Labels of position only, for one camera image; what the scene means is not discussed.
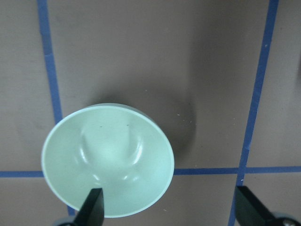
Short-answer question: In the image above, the green bowl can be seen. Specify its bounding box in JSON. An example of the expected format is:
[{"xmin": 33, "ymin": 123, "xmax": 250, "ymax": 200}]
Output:
[{"xmin": 41, "ymin": 103, "xmax": 174, "ymax": 218}]

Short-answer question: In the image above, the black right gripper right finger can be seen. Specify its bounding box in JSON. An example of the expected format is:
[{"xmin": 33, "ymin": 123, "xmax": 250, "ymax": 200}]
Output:
[{"xmin": 235, "ymin": 186, "xmax": 301, "ymax": 226}]

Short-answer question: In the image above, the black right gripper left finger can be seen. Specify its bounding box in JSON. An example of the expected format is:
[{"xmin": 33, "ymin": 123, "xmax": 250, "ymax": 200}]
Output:
[{"xmin": 72, "ymin": 188, "xmax": 104, "ymax": 226}]

